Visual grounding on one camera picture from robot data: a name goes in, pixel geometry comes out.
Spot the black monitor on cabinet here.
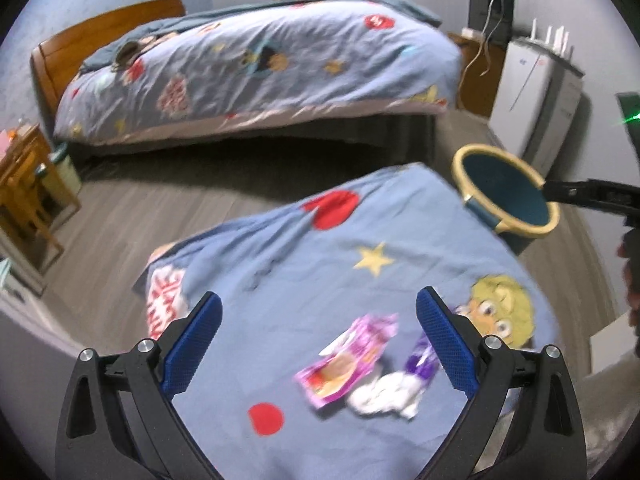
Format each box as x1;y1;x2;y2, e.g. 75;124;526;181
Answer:
468;0;514;47

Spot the brown wooden side cabinet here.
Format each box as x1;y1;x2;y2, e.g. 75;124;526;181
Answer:
447;32;506;118

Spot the blue cartoon duvet on bed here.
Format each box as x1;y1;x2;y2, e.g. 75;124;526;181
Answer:
53;0;461;148

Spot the white wifi router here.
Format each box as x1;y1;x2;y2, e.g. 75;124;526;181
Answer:
522;18;573;61

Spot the pink snack wrapper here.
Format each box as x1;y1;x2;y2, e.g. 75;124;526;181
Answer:
294;313;399;410

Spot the white charging cable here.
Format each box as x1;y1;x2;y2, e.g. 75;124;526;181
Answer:
456;0;504;101

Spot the wooden bed headboard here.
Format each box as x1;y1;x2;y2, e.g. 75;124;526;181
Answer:
30;0;186;117

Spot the white grey air purifier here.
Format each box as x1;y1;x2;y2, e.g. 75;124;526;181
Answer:
489;38;584;177

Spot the green white small bin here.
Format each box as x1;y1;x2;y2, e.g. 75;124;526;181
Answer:
36;143;82;204

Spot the purple snack wrapper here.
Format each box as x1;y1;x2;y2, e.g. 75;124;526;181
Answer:
404;334;440;389

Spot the teal yellow-rimmed trash bin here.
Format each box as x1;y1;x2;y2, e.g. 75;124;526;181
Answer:
451;143;561;255

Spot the white tissue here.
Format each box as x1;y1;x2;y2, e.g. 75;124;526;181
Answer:
346;372;427;420

